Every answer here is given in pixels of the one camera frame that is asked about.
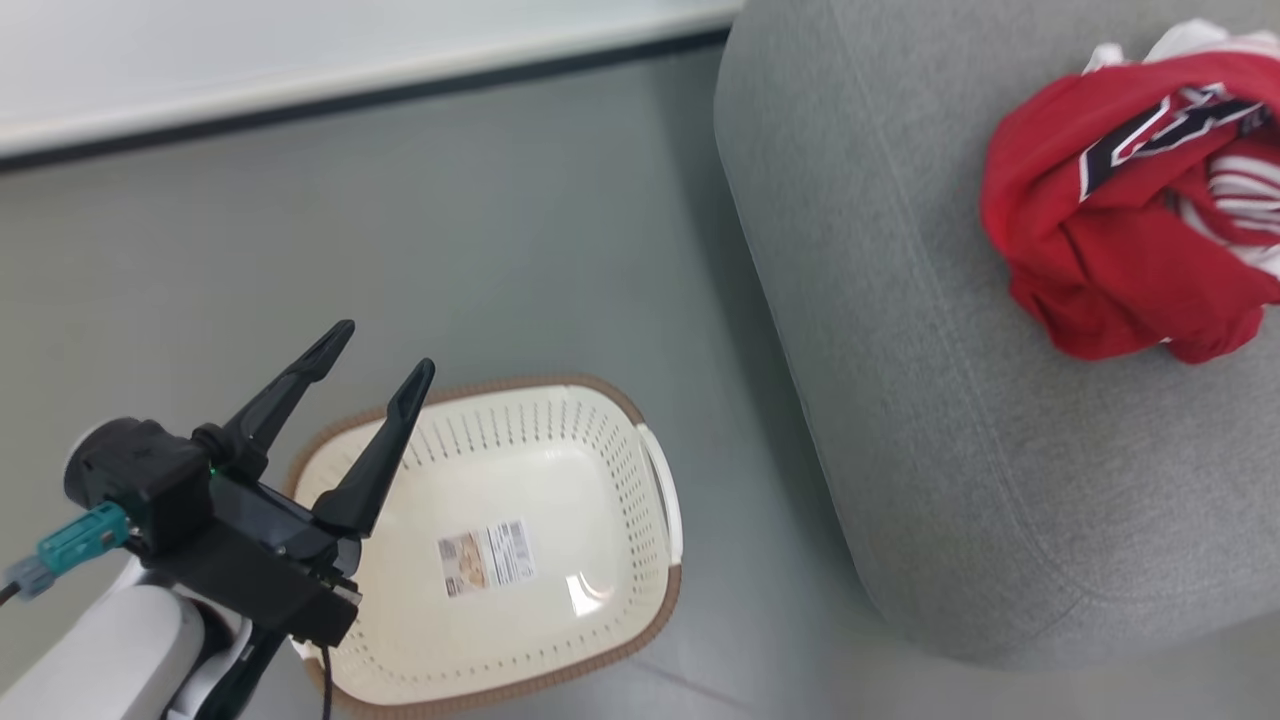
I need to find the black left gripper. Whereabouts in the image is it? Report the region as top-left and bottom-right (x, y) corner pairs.
(148, 319), (438, 650)

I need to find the red white jersey clothing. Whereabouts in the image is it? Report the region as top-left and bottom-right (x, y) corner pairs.
(977, 18), (1280, 367)

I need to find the cream perforated laundry basket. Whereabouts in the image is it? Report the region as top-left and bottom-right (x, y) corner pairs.
(285, 375), (686, 719)

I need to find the printed paper label sticker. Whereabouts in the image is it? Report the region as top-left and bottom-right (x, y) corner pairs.
(437, 518), (537, 600)

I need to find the white and dark baseboard strip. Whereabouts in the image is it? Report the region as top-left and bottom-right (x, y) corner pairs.
(0, 5), (747, 173)

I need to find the grey fabric ottoman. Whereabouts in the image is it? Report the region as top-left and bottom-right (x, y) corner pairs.
(712, 0), (1280, 671)

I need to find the teal cable connector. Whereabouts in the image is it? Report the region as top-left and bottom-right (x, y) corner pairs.
(8, 502), (133, 601)

